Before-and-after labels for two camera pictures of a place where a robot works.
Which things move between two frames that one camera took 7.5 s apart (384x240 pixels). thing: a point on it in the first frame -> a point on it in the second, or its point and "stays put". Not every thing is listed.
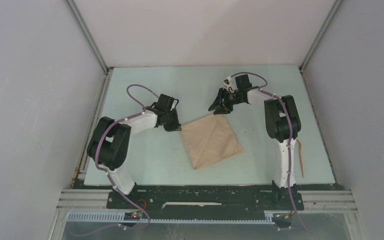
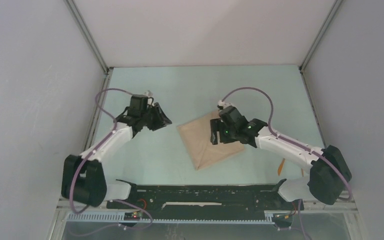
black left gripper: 222,198 stays put
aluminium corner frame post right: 334,8 stays put
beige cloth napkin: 210,140 stays put
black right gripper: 220,110 -> 215,127
